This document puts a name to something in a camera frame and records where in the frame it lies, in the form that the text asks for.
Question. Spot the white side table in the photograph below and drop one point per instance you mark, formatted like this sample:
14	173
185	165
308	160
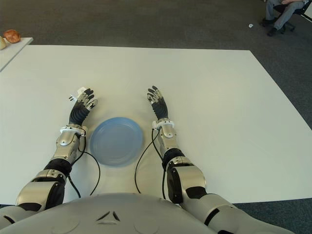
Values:
14	52

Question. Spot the grey robot torso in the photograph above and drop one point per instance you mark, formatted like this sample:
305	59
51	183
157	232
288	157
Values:
109	217

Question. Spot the pale beige bread roll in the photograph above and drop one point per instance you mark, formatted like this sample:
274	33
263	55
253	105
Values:
2	43

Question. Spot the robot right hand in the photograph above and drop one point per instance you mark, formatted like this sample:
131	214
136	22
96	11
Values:
159	109

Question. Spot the seated person in jeans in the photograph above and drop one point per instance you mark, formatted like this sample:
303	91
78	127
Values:
282	14

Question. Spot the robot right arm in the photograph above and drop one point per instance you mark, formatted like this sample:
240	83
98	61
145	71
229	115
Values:
192	175

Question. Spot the reddish brown bread roll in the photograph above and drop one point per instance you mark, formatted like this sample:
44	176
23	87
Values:
11	36

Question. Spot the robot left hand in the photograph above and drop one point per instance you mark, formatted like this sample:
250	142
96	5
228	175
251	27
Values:
78	114

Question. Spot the white napkin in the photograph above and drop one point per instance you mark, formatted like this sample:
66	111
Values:
81	90

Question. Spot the blue round plate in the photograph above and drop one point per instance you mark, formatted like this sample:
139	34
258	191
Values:
117	142

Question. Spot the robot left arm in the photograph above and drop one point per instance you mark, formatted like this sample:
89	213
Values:
64	143

